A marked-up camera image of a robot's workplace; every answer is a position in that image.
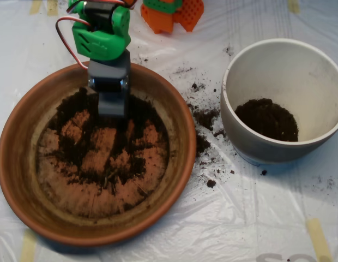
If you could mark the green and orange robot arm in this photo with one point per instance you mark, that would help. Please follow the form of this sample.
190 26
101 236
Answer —
103 45

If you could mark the white ceramic pot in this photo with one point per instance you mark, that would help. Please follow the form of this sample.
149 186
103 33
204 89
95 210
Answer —
267 152

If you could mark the spilled soil pile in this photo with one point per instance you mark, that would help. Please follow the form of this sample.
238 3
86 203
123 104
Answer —
204 116

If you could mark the clear plastic sheet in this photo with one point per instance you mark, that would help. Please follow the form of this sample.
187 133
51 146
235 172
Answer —
240 218

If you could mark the dark soil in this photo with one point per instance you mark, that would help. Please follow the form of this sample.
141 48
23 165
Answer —
71 109
267 122

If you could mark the terracotta saucer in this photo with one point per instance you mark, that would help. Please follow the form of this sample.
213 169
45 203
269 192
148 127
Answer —
98 237

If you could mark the beige masking tape strip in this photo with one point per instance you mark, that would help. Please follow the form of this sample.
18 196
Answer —
293 5
35 6
52 7
319 240
27 248

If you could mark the grey gripper black servo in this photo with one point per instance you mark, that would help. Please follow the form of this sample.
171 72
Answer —
109 85

